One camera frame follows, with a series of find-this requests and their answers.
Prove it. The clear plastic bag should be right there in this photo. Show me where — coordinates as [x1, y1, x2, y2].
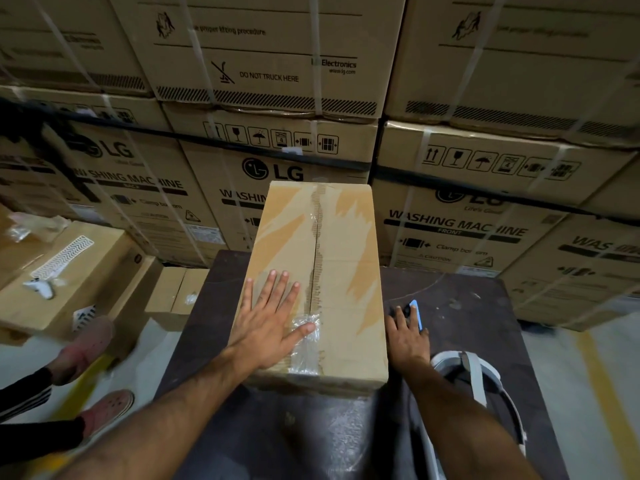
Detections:
[5, 212, 71, 243]

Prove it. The stack of large printed cartons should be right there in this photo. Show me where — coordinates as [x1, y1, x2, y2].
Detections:
[0, 0, 640, 333]

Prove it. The person's right hand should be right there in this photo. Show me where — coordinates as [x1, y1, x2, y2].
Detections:
[385, 302, 432, 381]

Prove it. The person's right forearm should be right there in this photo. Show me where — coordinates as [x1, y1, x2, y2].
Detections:
[399, 364, 543, 480]

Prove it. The person's left hand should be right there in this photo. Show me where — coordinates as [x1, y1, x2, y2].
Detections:
[222, 269, 317, 373]

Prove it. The person's left forearm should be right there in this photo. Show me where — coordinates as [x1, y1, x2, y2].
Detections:
[55, 347, 266, 480]

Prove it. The small plain cardboard box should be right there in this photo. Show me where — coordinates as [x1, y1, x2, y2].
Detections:
[145, 267, 210, 331]

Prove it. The cardboard box with zigzag print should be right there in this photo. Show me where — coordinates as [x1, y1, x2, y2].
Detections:
[0, 220, 146, 341]

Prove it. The white handheld controller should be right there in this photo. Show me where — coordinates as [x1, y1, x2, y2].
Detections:
[22, 277, 56, 301]

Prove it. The brown taped cardboard box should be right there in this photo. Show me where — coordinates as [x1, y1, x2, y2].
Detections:
[229, 181, 390, 398]

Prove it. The white VR headset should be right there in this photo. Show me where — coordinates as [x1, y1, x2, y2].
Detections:
[409, 350, 529, 480]

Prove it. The plain brown cardboard box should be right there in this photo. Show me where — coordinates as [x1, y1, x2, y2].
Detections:
[0, 204, 71, 291]

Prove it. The blue tape dispenser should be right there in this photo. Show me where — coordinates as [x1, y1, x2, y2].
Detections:
[402, 299, 425, 331]

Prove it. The cardboard box with arrow label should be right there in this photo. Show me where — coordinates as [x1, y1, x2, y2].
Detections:
[72, 254, 163, 361]

